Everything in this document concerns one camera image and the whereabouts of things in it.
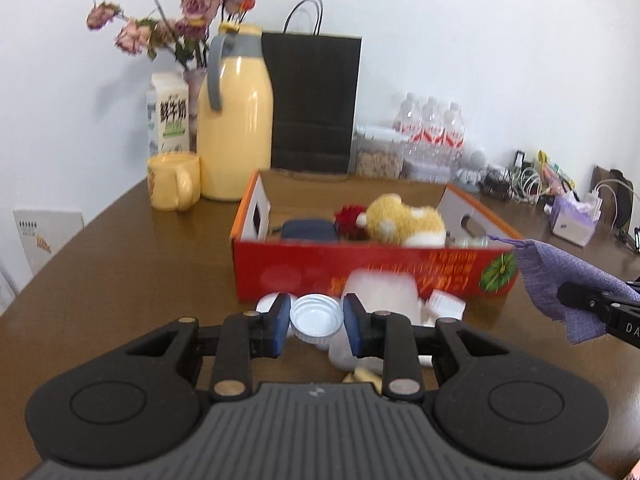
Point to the yellow green snack packet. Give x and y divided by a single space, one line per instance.
555 172

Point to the pink glass vase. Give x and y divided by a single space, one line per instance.
195 100

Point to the dried pink roses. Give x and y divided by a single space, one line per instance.
195 5

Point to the white ribbed bottle cap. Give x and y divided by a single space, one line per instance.
316 317

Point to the translucent box of white beads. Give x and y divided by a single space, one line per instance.
385 290

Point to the brown board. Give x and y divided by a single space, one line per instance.
602 175

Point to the white milk carton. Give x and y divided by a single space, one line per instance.
170 110

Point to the clear flat plastic container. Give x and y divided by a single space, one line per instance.
430 172

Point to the purple tissue pack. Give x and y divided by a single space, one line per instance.
575 220

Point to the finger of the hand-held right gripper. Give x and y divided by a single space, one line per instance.
582 297

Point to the small white square cap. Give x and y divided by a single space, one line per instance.
447 302

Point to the yellow soap bar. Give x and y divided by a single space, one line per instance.
365 379

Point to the red cardboard box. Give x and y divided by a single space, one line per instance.
300 270

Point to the flat white bottle cap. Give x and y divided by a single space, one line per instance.
265 304

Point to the white booklet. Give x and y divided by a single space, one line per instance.
45 235

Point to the yellow white plush sheep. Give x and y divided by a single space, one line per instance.
405 220

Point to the white cloth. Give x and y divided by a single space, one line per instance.
427 317

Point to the white robot toy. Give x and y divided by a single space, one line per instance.
472 165

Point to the clear container of seeds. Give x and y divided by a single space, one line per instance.
377 160

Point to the red artificial rose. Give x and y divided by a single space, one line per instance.
347 220

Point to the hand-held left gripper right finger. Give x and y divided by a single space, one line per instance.
352 327

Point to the navy zip pouch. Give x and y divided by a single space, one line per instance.
307 230

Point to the yellow mug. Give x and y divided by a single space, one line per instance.
167 182

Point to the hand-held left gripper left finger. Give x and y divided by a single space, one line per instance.
281 322

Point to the black paper bag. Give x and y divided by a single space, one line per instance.
312 100

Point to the purple cloth pouch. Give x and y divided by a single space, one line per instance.
550 270

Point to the yellow thermos jug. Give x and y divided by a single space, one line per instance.
235 125

